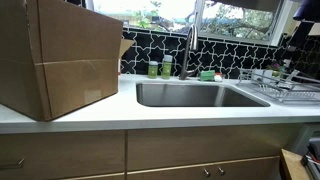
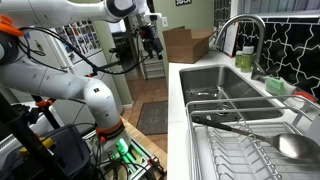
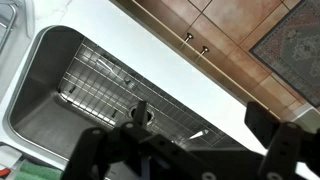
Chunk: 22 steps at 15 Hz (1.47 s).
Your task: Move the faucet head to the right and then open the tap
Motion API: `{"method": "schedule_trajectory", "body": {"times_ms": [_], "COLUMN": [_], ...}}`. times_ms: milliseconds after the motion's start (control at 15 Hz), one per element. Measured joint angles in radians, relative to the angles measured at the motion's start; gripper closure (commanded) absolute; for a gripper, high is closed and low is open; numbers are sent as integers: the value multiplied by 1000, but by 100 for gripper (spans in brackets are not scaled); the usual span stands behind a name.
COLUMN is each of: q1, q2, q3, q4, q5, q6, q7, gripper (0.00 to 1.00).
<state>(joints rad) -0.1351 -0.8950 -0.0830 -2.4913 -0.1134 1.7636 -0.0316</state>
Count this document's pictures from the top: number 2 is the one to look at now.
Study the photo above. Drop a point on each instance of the white refrigerator with photos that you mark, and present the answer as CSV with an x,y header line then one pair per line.
x,y
100,61

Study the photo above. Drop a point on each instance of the dark grey floor mat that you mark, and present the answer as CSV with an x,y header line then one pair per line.
x,y
153,118

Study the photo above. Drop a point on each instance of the kitchen window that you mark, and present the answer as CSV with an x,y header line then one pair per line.
x,y
280,6

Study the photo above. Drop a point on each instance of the brown cardboard box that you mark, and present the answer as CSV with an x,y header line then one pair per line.
x,y
186,46

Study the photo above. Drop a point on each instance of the red flat item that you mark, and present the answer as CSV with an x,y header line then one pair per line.
x,y
305,96

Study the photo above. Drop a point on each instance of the white sheet with red edge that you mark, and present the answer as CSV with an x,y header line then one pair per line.
x,y
230,40

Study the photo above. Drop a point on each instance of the dark blue storage bin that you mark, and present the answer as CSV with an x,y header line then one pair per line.
x,y
70,150

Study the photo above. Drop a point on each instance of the white wall light switch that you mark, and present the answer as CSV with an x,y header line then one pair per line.
x,y
165,21

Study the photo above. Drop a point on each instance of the clear plastic sponge holder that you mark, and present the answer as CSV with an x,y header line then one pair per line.
x,y
289,88

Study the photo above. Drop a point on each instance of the black wall sign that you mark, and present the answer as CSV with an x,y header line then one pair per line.
x,y
183,2

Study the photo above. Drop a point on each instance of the brushed steel gooseneck faucet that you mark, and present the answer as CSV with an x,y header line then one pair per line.
x,y
261,40

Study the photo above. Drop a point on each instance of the green sponge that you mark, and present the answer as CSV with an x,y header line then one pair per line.
x,y
275,86

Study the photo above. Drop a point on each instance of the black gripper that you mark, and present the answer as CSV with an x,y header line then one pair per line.
x,y
150,36

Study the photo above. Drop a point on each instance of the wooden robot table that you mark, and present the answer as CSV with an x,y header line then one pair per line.
x,y
146,141

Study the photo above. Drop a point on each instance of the black stand pole orange clamp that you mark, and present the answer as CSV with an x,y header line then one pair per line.
x,y
50,116

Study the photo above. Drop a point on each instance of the stainless steel sink basin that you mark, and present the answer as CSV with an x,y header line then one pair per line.
x,y
213,76

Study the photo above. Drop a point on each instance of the short green soap bottle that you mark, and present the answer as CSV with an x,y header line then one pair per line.
x,y
238,60

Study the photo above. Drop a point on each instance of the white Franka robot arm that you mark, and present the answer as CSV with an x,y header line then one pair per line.
x,y
50,80

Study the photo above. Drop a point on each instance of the tall green soap bottle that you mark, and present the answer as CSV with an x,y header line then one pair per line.
x,y
247,60

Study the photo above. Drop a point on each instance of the thick black tripod leg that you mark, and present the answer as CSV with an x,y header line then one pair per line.
x,y
23,133

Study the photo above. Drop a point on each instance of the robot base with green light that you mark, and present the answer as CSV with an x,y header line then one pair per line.
x,y
121,148

